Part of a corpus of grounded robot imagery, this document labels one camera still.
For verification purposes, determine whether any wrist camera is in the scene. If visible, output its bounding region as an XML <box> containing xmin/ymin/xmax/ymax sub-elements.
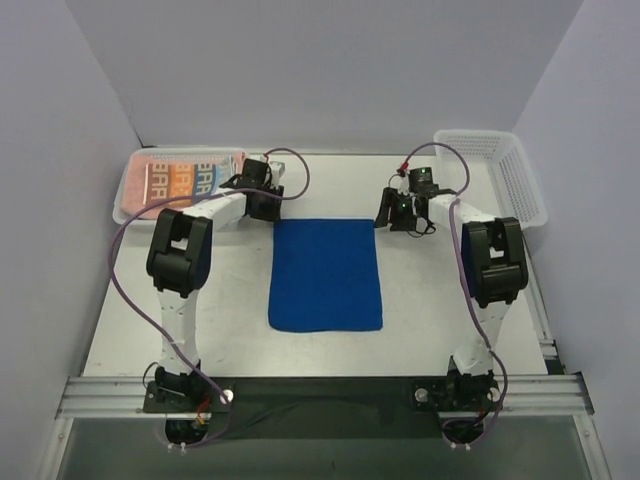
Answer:
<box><xmin>396</xmin><ymin>160</ymin><xmax>410</xmax><ymax>178</ymax></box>
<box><xmin>268</xmin><ymin>161</ymin><xmax>286</xmax><ymax>178</ymax></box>

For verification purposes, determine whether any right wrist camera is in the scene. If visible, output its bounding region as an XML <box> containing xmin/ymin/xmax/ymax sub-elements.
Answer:
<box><xmin>396</xmin><ymin>160</ymin><xmax>410</xmax><ymax>178</ymax></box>

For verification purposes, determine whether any white plastic basket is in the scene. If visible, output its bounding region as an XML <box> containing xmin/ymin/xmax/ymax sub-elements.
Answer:
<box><xmin>112</xmin><ymin>146</ymin><xmax>249</xmax><ymax>227</ymax></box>
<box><xmin>433</xmin><ymin>129</ymin><xmax>548</xmax><ymax>229</ymax></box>

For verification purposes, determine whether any orange patterned towel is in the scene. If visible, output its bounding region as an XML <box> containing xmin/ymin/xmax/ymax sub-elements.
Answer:
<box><xmin>142</xmin><ymin>155</ymin><xmax>242</xmax><ymax>206</ymax></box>

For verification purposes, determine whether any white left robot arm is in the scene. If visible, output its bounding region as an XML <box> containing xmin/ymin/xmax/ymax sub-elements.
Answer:
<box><xmin>146</xmin><ymin>159</ymin><xmax>285</xmax><ymax>405</ymax></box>

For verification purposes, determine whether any white left plastic basket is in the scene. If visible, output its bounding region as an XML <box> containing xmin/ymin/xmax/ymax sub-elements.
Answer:
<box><xmin>112</xmin><ymin>146</ymin><xmax>249</xmax><ymax>227</ymax></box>

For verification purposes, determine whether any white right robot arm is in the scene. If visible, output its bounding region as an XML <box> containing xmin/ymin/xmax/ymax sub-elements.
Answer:
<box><xmin>374</xmin><ymin>167</ymin><xmax>529</xmax><ymax>399</ymax></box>

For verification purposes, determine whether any pink towel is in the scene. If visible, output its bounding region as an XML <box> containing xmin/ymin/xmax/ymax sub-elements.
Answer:
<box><xmin>119</xmin><ymin>151</ymin><xmax>246</xmax><ymax>214</ymax></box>

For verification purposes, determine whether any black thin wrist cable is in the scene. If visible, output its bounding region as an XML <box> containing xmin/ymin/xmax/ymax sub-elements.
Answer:
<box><xmin>389</xmin><ymin>172</ymin><xmax>439</xmax><ymax>239</ymax></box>

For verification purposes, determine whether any blue towel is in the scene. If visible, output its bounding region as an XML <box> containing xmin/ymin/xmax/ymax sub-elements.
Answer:
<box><xmin>268</xmin><ymin>219</ymin><xmax>383</xmax><ymax>334</ymax></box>

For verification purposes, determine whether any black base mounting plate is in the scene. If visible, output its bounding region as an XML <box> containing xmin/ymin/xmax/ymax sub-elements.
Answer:
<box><xmin>142</xmin><ymin>373</ymin><xmax>501</xmax><ymax>444</ymax></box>

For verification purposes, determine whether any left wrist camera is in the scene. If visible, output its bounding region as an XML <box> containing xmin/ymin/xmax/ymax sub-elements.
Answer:
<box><xmin>268</xmin><ymin>161</ymin><xmax>286</xmax><ymax>178</ymax></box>

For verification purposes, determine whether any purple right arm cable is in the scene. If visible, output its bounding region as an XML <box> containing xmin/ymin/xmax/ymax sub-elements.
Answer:
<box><xmin>403</xmin><ymin>142</ymin><xmax>510</xmax><ymax>449</ymax></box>

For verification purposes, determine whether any aluminium frame rail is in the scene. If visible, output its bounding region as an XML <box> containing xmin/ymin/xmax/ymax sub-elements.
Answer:
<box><xmin>49</xmin><ymin>234</ymin><xmax>611</xmax><ymax>480</ymax></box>

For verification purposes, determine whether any white right plastic basket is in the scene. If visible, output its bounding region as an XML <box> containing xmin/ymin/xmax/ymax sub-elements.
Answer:
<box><xmin>433</xmin><ymin>129</ymin><xmax>548</xmax><ymax>229</ymax></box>

